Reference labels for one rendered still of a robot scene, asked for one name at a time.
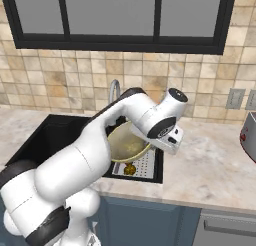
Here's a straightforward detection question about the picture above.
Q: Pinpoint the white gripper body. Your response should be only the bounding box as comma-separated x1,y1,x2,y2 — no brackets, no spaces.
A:
129,122,177,156

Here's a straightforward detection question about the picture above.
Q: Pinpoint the pale yellow-green bowl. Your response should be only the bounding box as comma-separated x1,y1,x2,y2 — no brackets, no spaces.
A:
106,120,153,164

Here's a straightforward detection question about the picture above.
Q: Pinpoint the brown mushroom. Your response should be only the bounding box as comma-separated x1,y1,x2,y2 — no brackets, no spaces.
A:
123,163,137,177

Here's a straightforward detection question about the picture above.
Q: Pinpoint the black sink basin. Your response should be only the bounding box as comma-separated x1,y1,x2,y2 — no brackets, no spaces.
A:
4,113,165,185

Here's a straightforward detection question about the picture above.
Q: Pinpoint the grey curved tap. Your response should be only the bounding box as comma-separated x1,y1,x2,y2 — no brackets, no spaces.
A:
108,78,122,106

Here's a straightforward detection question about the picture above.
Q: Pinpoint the blue cupboard door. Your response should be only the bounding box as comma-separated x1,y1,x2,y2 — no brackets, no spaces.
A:
96,195,202,246

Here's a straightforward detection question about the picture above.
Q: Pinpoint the silver and red toaster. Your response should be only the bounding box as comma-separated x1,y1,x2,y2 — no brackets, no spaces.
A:
239,111,256,164

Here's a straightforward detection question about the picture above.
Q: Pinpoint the black framed window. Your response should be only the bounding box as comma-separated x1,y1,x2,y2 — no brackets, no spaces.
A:
0,0,238,56

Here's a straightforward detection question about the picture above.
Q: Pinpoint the grey dishwasher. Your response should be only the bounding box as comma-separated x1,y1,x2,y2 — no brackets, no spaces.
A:
191,207,256,246

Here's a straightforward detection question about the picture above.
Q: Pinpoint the grey wall socket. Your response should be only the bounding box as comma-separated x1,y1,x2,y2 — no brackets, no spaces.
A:
245,89,256,111
225,87,247,110

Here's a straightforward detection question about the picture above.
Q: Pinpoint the grey dishwasher handle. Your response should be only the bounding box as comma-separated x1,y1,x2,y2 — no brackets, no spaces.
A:
202,219,256,238

